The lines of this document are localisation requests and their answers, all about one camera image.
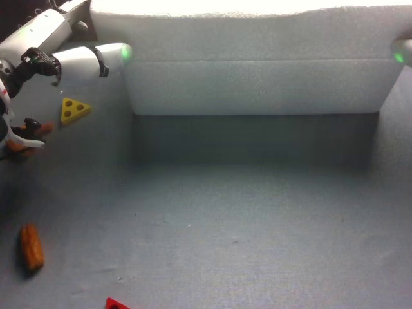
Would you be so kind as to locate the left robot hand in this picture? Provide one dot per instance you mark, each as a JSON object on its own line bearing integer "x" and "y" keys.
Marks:
{"x": 402, "y": 53}

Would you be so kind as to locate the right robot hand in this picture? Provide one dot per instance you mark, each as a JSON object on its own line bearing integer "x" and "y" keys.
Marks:
{"x": 35, "y": 35}

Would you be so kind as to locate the white styrofoam block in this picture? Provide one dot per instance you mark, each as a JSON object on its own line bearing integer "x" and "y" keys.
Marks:
{"x": 257, "y": 35}

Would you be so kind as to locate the yellow triangle block with holes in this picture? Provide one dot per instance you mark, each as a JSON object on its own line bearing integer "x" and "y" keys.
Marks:
{"x": 74, "y": 111}

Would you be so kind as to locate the orange toy carrot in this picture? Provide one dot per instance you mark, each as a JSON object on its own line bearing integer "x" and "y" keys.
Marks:
{"x": 49, "y": 127}

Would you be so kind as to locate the orange ridged toy bread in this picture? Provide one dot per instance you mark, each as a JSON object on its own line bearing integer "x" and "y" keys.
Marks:
{"x": 32, "y": 248}

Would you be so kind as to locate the grey table cloth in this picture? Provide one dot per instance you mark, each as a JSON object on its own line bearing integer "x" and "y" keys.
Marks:
{"x": 225, "y": 225}

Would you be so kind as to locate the red triangle block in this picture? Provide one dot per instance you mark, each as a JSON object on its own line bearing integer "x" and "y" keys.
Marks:
{"x": 116, "y": 304}

